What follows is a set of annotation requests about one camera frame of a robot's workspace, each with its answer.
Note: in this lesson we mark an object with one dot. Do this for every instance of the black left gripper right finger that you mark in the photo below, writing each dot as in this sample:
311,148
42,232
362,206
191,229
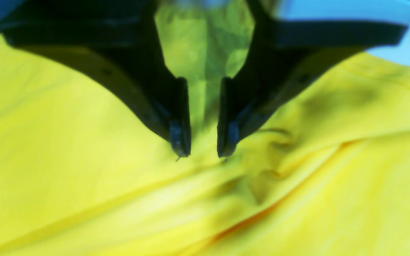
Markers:
295,42

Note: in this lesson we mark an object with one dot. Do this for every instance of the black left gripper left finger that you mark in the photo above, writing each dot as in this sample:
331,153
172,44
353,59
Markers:
116,44

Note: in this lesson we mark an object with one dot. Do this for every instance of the yellow t-shirt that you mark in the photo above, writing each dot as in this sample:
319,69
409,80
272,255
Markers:
328,175

